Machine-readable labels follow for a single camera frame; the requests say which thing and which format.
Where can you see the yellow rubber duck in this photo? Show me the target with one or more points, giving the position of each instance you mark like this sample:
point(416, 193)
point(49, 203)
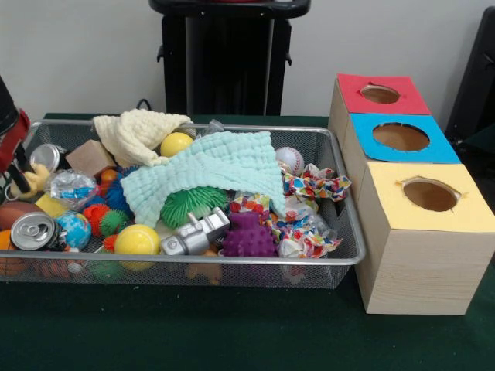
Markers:
point(38, 174)

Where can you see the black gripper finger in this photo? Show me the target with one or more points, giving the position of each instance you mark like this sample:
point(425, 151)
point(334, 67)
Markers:
point(22, 170)

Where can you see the yellow ball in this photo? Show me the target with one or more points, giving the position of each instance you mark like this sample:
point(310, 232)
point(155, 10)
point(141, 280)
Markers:
point(137, 239)

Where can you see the green spiky ball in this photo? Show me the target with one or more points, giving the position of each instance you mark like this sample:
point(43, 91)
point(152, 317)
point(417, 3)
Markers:
point(185, 206)

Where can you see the black pedestal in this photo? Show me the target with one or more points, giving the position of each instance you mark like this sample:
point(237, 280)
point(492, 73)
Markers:
point(228, 62)

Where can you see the cream waffle cloth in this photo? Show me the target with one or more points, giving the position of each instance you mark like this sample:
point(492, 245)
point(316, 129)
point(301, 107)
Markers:
point(135, 133)

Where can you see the dark green tablecloth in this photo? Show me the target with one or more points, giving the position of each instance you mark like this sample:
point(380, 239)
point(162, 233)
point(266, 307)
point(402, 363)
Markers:
point(193, 328)

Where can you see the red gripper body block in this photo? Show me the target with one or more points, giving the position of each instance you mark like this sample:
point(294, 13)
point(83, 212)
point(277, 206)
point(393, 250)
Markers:
point(15, 135)

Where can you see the wooden box with three holes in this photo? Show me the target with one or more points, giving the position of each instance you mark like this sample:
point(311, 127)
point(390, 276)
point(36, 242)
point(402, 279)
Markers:
point(421, 263)

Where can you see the mint waffle cloth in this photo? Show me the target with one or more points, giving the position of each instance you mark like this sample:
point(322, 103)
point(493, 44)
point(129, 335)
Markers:
point(216, 162)

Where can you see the silver drink can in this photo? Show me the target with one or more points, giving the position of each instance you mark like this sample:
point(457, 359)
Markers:
point(33, 231)

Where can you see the black upright panel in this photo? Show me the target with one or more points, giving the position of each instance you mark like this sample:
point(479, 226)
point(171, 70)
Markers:
point(475, 69)

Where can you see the blue globe ball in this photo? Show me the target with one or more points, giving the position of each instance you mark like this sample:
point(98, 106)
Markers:
point(75, 229)

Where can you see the purple spiky ball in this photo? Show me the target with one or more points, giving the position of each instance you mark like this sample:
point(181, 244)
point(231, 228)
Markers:
point(249, 237)

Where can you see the colourful confetti print packet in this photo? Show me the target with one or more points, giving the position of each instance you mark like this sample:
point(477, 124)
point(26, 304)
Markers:
point(309, 185)

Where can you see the white baseball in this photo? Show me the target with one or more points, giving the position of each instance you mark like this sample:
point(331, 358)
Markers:
point(290, 160)

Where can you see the silver toy camera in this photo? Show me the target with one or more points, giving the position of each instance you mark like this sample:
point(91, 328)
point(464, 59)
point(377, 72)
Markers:
point(197, 232)

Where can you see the shallow clear mesh bin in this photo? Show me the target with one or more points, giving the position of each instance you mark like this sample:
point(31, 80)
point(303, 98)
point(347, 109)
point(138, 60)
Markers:
point(317, 270)

